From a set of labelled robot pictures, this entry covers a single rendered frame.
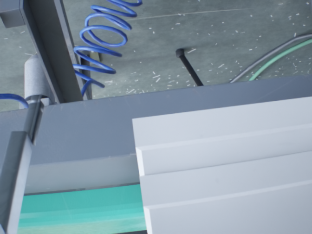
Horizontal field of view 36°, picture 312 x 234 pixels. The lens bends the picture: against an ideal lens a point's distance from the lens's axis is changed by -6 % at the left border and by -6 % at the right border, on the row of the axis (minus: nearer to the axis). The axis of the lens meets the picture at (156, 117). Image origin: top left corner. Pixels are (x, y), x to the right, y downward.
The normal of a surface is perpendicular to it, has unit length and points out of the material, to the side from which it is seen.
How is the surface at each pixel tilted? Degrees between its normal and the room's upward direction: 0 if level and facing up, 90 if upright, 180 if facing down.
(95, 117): 90
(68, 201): 90
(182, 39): 0
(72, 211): 79
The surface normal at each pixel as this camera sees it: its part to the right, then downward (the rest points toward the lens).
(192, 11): 0.13, 0.91
